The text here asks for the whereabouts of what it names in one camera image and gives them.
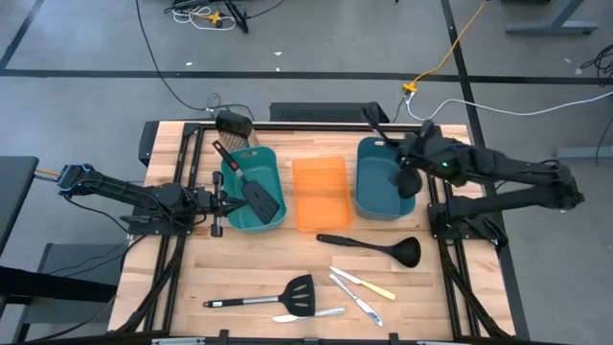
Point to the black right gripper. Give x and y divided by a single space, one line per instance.
426 148

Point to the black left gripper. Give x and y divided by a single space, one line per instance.
218 206

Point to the black spatula with red mark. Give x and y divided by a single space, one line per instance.
261 203

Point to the black plastic serving spoon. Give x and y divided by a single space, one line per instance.
408 184

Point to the black plastic ladle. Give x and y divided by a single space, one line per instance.
407 251

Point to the all-steel table knife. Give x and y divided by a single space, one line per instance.
325 312
356 300

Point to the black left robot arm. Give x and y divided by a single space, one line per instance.
143 196

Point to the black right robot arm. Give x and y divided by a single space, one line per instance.
527 175

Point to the green plastic bin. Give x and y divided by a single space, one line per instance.
239 215

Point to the blue plastic bin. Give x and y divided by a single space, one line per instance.
378 191

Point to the black perforated metal case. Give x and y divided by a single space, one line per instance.
325 112

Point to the orange translucent plastic bin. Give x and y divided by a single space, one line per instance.
321 196

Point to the black table corner plate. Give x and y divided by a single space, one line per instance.
148 144

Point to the black desk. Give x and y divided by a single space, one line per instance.
14 201

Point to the silver aluminium bracket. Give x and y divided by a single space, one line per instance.
177 341
436 343

